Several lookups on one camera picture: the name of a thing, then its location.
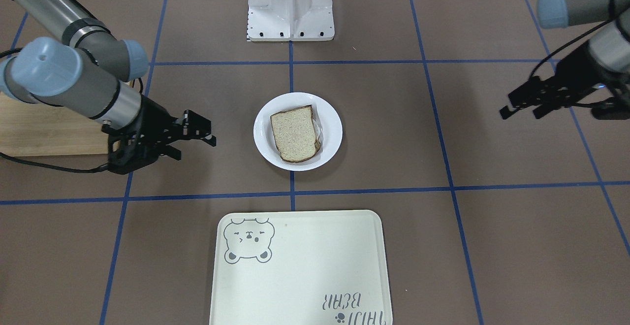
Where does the bread slice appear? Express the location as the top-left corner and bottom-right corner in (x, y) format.
(270, 105), (315, 163)
(312, 106), (322, 154)

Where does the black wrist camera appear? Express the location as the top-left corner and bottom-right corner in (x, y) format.
(107, 136), (159, 175)

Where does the white round plate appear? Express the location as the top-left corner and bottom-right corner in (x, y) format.
(253, 92), (344, 171)

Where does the bread slice under egg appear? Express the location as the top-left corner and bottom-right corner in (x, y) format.
(312, 106), (322, 154)

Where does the wooden cutting board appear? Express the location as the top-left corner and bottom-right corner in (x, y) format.
(0, 81), (136, 158)

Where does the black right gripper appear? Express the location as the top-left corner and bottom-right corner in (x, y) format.
(104, 97), (217, 161)

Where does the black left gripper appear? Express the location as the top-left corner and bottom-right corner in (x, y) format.
(499, 44), (629, 120)

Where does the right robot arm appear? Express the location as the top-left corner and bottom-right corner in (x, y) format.
(1, 0), (217, 175)

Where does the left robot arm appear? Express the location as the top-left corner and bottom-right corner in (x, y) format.
(500, 0), (630, 120)

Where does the cream bear serving tray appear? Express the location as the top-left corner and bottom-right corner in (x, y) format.
(209, 210), (394, 325)

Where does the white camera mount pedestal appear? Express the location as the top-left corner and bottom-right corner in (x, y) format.
(246, 0), (335, 42)

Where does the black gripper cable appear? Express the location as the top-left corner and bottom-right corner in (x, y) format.
(0, 152), (111, 174)

